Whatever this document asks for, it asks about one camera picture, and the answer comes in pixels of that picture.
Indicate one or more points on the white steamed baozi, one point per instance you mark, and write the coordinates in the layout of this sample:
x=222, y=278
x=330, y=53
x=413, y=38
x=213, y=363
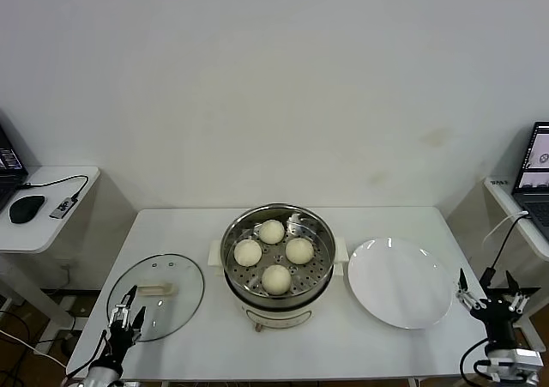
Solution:
x=271, y=231
x=247, y=252
x=299, y=250
x=275, y=279

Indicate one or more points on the cream electric cooker base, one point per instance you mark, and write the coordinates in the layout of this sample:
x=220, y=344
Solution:
x=279, y=314

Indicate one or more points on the black laptop with dark screen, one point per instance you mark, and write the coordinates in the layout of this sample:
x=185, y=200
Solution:
x=6, y=159

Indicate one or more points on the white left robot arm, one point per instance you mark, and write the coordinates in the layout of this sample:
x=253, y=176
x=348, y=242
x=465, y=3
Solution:
x=100, y=376

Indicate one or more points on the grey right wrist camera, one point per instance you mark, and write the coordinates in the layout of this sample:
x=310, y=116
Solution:
x=525, y=359

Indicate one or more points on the round glass pot lid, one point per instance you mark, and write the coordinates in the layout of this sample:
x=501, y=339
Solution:
x=184, y=271

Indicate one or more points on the black computer mouse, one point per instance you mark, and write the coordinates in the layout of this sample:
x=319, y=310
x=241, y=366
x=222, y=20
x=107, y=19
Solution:
x=25, y=207

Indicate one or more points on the stainless steel steamer basket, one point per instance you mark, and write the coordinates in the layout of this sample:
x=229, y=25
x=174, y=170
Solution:
x=317, y=254

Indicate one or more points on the round white plate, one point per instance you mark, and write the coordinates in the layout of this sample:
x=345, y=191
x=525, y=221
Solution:
x=399, y=284

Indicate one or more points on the white side desk with mouse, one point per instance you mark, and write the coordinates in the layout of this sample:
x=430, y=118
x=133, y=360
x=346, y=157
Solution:
x=38, y=237

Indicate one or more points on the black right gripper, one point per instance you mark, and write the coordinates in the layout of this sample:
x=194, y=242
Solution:
x=497, y=318

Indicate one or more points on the grey laptop showing camera views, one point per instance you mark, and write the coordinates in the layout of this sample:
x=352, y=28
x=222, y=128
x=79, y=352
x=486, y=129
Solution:
x=534, y=177

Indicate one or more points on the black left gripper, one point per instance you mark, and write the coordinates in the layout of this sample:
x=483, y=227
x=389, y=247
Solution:
x=119, y=344

